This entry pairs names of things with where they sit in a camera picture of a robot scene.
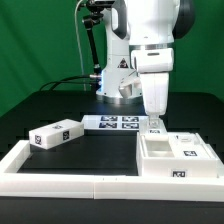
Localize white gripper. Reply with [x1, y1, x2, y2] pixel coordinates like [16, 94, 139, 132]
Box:
[131, 48, 174, 128]

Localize white small door panel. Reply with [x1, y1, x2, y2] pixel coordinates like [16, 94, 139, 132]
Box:
[139, 118, 167, 134]

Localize white cabinet body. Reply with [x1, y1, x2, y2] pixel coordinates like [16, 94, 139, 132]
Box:
[136, 133, 222, 178]

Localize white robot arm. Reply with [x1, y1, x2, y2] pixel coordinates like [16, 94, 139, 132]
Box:
[86, 0, 195, 127]

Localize white flat panel four tags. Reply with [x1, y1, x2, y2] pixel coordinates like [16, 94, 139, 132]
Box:
[82, 115, 146, 131]

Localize white closed box with tags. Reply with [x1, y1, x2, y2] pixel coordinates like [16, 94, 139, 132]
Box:
[29, 119, 84, 150]

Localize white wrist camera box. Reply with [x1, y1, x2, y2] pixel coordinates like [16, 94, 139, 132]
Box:
[119, 78, 141, 99]

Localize black cable bundle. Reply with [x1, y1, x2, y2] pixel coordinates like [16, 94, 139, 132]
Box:
[39, 75, 102, 92]

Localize white U-shaped frame fence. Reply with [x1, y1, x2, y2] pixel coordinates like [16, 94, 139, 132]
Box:
[0, 140, 224, 202]

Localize black articulated camera mount arm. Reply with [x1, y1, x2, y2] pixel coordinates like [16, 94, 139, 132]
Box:
[82, 14, 101, 74]

